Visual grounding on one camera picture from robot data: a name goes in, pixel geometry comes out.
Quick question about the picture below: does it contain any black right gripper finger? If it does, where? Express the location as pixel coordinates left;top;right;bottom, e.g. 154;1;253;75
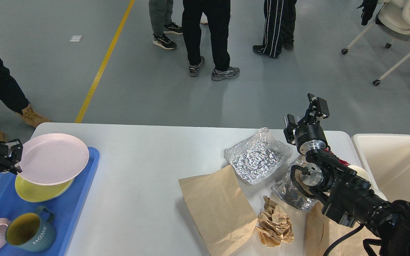
284;114;297;144
304;94;330;125

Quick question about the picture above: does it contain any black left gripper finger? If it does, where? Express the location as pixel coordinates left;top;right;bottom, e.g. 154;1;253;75
0;158;22;175
0;139;23;164

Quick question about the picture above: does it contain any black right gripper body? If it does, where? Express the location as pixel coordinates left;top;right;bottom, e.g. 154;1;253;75
293;123;328;155

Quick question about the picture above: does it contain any pink plate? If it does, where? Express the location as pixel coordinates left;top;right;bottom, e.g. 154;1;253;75
19;133;89;185

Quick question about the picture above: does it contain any brown paper bag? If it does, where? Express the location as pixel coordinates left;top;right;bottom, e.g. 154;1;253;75
304;202;377;256
178;165;258;256

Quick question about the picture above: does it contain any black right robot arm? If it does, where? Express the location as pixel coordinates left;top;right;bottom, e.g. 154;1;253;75
284;94;410;256

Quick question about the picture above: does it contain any blue plastic tray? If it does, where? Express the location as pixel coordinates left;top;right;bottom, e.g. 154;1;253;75
0;147;100;256

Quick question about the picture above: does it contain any crumpled aluminium foil tray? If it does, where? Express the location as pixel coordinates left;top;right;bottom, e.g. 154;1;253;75
224;128;292;185

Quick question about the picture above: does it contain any red small object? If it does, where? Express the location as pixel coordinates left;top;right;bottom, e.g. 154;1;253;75
325;148;350;166

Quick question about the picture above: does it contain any yellow plate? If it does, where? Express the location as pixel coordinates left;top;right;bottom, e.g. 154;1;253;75
15;176;74;203

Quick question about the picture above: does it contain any crumpled foil bag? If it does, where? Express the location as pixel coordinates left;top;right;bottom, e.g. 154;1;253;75
270;155;318;212

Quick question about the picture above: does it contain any white paper cup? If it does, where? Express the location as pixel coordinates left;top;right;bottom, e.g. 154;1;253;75
348;164;371;183

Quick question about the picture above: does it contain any teal HOME mug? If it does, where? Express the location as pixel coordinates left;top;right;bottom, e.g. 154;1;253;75
5;206;57;252

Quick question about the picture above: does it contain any white paper bowl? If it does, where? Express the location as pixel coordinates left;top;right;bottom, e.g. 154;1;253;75
372;188;388;201

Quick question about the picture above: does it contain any cream plastic bin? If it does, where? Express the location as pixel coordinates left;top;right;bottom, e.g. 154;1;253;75
351;133;410;201

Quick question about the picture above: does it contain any crumpled brown paper ball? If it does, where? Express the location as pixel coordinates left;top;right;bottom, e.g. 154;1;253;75
255;196;295;248

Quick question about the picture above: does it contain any person in striped trousers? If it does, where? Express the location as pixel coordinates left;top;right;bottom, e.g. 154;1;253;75
253;0;297;59

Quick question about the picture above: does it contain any black jacket on chair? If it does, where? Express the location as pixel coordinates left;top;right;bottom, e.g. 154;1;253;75
357;0;385;26

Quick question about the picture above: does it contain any white office chair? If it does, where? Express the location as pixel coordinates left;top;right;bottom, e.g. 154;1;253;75
341;0;410;86

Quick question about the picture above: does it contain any person in grey sneakers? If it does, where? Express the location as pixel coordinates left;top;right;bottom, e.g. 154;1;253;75
182;0;240;81

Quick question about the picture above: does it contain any person in black sneakers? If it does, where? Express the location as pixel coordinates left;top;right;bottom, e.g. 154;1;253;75
148;0;183;50

